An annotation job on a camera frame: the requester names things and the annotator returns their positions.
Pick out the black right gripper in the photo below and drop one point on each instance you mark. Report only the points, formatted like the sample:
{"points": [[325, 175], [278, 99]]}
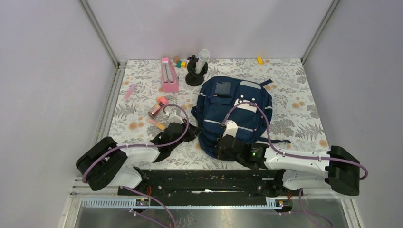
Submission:
{"points": [[221, 156]]}

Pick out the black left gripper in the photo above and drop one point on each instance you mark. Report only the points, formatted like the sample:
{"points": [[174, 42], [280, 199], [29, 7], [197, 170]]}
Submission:
{"points": [[193, 132]]}

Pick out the navy blue backpack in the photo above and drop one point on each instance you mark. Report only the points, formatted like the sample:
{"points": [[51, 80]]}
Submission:
{"points": [[246, 103]]}

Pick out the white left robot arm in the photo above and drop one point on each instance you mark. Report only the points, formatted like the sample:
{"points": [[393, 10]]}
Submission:
{"points": [[106, 163]]}

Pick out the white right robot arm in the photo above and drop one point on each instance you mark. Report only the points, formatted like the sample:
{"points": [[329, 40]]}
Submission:
{"points": [[335, 169]]}

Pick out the orange yellow highlighter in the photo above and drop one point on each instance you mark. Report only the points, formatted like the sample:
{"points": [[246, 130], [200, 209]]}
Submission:
{"points": [[156, 124]]}

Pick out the pink-capped marker tube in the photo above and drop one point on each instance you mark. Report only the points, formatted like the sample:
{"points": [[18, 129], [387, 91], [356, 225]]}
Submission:
{"points": [[161, 103]]}

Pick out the black round stand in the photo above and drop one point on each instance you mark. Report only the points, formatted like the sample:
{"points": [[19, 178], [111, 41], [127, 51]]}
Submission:
{"points": [[192, 78]]}

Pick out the pink rack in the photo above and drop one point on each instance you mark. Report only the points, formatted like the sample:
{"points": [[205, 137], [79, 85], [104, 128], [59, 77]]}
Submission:
{"points": [[169, 78]]}

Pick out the green block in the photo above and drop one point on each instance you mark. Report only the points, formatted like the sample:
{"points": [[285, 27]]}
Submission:
{"points": [[179, 64]]}

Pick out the purple block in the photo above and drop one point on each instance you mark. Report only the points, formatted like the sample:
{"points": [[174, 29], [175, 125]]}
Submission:
{"points": [[192, 58]]}

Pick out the pink highlighter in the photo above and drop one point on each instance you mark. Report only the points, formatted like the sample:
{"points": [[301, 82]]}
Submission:
{"points": [[129, 92]]}

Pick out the brown round block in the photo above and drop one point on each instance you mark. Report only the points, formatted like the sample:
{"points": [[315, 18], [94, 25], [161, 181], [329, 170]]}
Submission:
{"points": [[176, 59]]}

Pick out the white cylinder on stand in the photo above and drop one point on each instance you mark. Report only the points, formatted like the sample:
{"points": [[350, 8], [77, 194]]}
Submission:
{"points": [[203, 57]]}

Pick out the yellow block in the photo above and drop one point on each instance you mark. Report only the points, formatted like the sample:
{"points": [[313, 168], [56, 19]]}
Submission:
{"points": [[259, 60]]}

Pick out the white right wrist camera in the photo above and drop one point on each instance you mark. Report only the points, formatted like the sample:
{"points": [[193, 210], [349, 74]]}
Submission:
{"points": [[230, 128]]}

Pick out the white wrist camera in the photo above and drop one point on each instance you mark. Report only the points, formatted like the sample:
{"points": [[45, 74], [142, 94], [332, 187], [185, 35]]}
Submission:
{"points": [[175, 117], [230, 128]]}

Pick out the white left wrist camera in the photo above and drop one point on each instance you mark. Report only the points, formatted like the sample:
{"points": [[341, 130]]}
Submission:
{"points": [[175, 117]]}

